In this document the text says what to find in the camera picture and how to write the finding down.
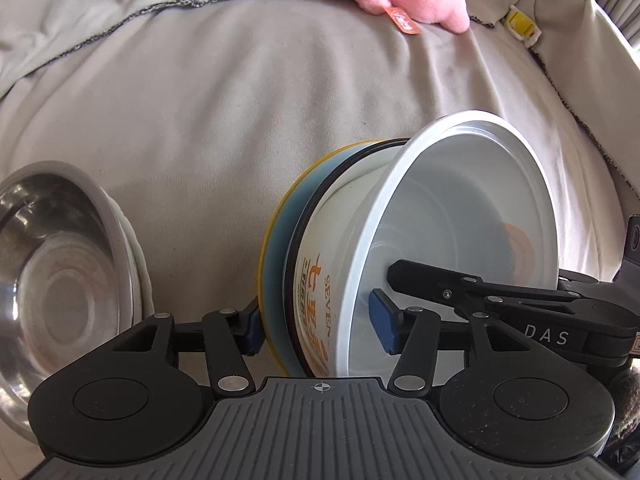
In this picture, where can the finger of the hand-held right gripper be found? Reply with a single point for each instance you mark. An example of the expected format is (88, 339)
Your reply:
(580, 281)
(450, 290)

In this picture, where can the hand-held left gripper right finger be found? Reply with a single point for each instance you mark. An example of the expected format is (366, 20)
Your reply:
(382, 325)

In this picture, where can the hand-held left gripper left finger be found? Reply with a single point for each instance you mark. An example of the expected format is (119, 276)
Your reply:
(252, 334)

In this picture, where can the blue bowl with yellow rim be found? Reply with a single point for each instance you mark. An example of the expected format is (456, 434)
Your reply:
(263, 270)

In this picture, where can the white plastic bowl orange sticker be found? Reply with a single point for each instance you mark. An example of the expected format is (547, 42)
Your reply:
(450, 200)

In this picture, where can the blue bowl white inside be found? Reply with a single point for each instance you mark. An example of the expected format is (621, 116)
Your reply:
(280, 240)

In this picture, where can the white plate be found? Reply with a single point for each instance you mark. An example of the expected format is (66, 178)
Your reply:
(142, 280)

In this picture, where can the stainless steel bowl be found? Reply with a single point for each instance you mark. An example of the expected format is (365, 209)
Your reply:
(60, 270)

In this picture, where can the person's right forearm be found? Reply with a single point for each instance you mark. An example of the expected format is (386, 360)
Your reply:
(627, 410)

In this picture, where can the beige blanket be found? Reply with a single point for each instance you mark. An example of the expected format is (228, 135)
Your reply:
(200, 85)

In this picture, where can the yellow white plastic clip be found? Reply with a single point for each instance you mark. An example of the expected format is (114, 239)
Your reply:
(520, 24)

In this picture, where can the grey striped cloth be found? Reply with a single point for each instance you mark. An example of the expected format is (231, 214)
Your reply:
(620, 0)

